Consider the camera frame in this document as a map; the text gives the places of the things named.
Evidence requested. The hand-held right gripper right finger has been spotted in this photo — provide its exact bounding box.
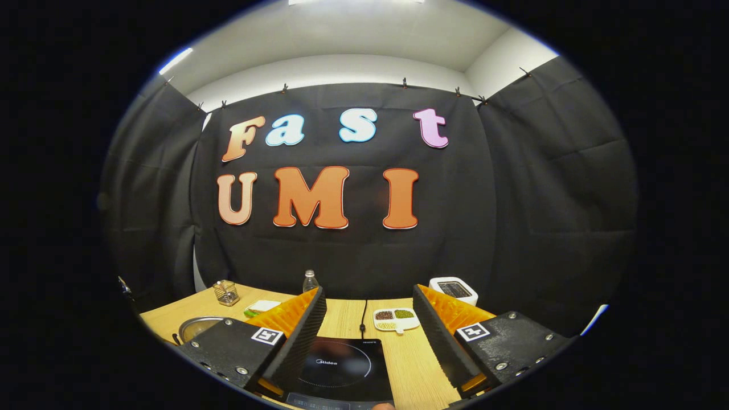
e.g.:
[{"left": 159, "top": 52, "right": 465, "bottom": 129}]
[{"left": 412, "top": 284, "right": 574, "bottom": 399}]

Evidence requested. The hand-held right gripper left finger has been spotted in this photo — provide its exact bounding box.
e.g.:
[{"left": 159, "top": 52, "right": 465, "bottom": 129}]
[{"left": 178, "top": 286, "right": 329, "bottom": 400}]

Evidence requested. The black induction cooktop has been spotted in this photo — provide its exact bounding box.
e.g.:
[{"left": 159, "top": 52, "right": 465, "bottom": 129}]
[{"left": 285, "top": 336, "right": 395, "bottom": 410}]

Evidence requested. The steel pot with black handles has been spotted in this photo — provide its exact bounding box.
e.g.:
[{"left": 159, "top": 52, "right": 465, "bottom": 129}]
[{"left": 173, "top": 316, "right": 228, "bottom": 346}]

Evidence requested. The white divided dish with beans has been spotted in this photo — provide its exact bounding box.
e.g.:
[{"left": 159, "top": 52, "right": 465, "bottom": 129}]
[{"left": 373, "top": 307, "right": 421, "bottom": 334}]

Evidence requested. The sandwich with lettuce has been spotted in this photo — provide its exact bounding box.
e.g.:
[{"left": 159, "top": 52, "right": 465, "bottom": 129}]
[{"left": 245, "top": 300, "right": 282, "bottom": 318}]

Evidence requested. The white toaster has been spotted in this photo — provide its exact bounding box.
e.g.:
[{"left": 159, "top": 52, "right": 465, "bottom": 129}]
[{"left": 429, "top": 277, "right": 479, "bottom": 306}]

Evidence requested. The black backdrop cloth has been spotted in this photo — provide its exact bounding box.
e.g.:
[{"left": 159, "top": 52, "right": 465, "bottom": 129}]
[{"left": 101, "top": 56, "right": 638, "bottom": 337}]

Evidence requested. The ceiling light panel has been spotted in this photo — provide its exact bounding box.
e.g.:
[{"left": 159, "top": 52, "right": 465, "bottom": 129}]
[{"left": 158, "top": 47, "right": 194, "bottom": 76}]

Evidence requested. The metal wire basket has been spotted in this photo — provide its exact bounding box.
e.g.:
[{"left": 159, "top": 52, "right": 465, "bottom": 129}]
[{"left": 213, "top": 280, "right": 240, "bottom": 307}]

